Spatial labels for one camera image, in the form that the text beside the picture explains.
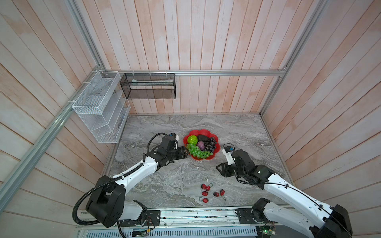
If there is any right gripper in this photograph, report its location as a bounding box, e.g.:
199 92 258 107
214 161 245 178

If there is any green grape bunch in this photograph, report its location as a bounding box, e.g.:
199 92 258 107
186 144 213 159

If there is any green bumpy round fruit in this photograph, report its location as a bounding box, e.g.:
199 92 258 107
187 135 198 145

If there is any purple fig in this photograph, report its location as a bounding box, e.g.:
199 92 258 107
197 141 205 151

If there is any dark avocado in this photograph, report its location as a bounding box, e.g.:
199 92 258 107
197 134 209 142

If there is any red cherry pair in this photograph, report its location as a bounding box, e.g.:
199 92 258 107
201 183 213 191

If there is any black grape bunch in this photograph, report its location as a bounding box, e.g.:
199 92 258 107
204 137 217 153

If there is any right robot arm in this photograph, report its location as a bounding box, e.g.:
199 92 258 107
216 146 353 238

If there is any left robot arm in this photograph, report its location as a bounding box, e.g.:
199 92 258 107
72 133 189 228

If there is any red flower-shaped fruit bowl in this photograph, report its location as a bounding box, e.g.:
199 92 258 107
183 130 221 161

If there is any green circuit board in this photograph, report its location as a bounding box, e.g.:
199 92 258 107
132 229 150 237

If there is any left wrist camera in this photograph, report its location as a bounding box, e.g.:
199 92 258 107
169 133 179 141

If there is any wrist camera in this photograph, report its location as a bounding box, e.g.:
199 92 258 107
169 133 179 141
222 143 235 165

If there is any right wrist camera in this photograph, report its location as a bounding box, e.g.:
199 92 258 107
222 143 235 165

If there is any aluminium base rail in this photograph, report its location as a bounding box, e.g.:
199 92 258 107
75 205 322 231

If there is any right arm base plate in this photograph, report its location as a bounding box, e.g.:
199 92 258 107
235 208 274 224

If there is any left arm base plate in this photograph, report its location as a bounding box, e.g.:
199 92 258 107
120 210 161 228

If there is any black wire mesh basket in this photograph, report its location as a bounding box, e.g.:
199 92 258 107
120 72 177 100

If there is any white wire mesh shelf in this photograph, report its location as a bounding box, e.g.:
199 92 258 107
72 70 131 144

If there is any white slotted cable duct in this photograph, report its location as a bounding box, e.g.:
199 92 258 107
78 226 258 238

